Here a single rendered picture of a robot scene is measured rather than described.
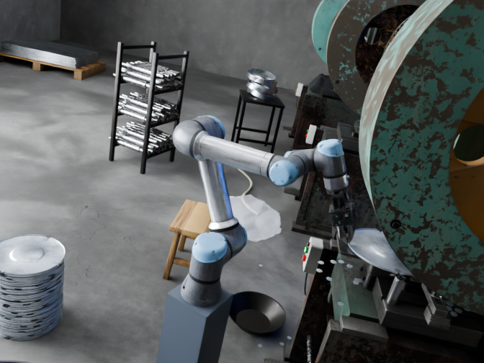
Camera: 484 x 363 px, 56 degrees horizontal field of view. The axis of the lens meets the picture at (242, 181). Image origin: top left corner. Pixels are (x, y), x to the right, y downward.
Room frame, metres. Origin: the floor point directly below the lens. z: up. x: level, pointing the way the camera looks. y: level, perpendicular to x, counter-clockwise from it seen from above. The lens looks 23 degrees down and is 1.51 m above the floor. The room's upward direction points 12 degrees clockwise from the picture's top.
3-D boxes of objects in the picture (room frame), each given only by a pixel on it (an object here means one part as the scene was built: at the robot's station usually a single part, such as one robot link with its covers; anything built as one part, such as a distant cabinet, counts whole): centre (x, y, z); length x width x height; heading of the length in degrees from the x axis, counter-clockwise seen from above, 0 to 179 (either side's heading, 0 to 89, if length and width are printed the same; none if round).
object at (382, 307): (1.36, -0.66, 0.68); 0.45 x 0.30 x 0.06; 178
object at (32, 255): (1.53, 0.81, 0.33); 0.29 x 0.29 x 0.01
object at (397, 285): (1.19, -0.53, 0.75); 0.03 x 0.03 x 0.10; 88
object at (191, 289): (1.36, 0.06, 0.50); 0.15 x 0.15 x 0.10
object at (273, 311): (1.81, -0.20, 0.04); 0.30 x 0.30 x 0.07
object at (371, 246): (1.36, -0.54, 0.79); 0.29 x 0.29 x 0.01
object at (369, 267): (1.36, -0.49, 0.72); 0.25 x 0.14 x 0.14; 88
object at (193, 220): (2.16, 0.18, 0.16); 0.34 x 0.24 x 0.34; 176
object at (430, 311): (1.19, -0.66, 0.76); 0.17 x 0.06 x 0.10; 178
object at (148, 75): (3.52, 0.87, 0.47); 0.46 x 0.43 x 0.95; 68
